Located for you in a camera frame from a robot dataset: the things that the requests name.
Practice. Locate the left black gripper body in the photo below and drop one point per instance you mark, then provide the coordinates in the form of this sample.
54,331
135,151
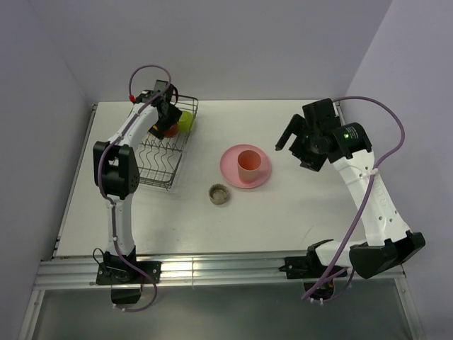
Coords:
173,112

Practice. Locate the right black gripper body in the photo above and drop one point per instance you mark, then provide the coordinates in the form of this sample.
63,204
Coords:
304,147

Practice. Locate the dark brown ceramic mug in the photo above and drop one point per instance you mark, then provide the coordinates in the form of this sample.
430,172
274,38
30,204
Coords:
172,131

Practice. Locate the white square bowl green outside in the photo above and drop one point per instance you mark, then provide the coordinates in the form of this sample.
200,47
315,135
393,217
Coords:
185,122

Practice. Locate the pink plastic cup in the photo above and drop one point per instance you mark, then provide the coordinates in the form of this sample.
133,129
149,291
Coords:
248,163

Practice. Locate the small grey speckled bowl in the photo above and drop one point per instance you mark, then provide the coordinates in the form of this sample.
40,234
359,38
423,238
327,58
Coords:
218,194

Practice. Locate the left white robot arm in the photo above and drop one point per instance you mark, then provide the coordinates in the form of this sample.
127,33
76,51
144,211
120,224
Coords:
116,173

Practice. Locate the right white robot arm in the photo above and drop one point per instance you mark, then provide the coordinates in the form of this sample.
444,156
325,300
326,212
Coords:
378,239

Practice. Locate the pink round plate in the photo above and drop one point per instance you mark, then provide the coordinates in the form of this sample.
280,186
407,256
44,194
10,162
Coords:
229,169

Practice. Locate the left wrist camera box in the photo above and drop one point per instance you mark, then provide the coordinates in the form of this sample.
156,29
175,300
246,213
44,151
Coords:
143,97

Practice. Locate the black wire dish rack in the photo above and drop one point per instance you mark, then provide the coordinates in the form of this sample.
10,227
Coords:
158,160

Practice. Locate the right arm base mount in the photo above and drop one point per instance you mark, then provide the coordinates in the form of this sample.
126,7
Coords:
302,267

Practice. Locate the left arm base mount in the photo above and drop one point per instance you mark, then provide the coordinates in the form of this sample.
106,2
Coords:
127,283

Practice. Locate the aluminium frame rail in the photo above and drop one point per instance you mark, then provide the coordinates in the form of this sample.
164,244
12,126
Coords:
191,270

